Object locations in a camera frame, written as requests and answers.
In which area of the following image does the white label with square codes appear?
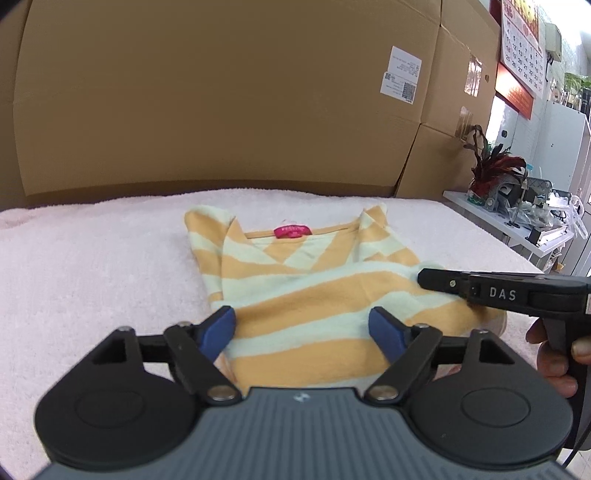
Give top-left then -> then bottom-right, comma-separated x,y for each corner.
381,71 -> 419,104

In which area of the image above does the large labelled cardboard box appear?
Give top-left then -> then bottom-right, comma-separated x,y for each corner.
14,0 -> 444,208

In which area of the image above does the white side table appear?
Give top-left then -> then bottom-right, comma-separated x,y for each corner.
442,189 -> 575,273

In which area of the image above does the orange white striped shirt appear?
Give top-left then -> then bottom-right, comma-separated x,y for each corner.
185,203 -> 506,388

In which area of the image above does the cardboard box with taped flaps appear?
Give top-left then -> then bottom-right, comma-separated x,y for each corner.
394,0 -> 504,201

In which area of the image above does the white cabinet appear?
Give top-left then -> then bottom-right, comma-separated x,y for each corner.
536,99 -> 591,199

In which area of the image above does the clear tape strip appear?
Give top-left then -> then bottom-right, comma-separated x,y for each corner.
464,53 -> 485,93

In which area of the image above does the person's right hand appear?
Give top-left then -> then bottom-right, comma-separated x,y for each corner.
526,319 -> 591,398

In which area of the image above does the pink terry towel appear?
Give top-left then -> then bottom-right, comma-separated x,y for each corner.
0,185 -> 555,462

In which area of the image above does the white wall panel with knob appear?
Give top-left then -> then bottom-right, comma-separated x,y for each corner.
489,95 -> 513,155

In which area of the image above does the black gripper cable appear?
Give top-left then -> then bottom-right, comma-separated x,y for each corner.
560,434 -> 591,468

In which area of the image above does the green potted plant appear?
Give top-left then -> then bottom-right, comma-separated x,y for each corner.
561,71 -> 591,109

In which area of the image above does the white wall box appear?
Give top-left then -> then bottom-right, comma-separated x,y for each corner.
547,23 -> 564,63

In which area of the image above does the grey plastic machine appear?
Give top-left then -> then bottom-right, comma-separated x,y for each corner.
485,180 -> 522,210

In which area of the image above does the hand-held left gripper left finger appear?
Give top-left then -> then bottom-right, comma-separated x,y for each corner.
92,306 -> 241,407

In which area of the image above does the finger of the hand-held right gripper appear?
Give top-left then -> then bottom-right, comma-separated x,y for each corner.
418,268 -> 546,296

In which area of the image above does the black clamp block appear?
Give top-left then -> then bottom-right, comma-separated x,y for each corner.
529,226 -> 561,246

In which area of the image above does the red wall calendar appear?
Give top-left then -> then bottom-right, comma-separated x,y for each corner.
494,0 -> 546,121

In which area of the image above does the white plastic hanger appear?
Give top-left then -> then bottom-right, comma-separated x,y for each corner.
551,194 -> 586,241

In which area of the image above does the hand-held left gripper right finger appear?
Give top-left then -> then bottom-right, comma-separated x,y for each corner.
365,306 -> 515,407

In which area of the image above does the brown tape patch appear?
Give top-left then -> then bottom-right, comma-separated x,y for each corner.
455,106 -> 474,141

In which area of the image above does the white text shipping label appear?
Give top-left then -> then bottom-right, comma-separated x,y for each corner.
388,45 -> 422,77

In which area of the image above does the red leafed potted plant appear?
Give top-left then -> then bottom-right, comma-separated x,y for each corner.
462,124 -> 529,208

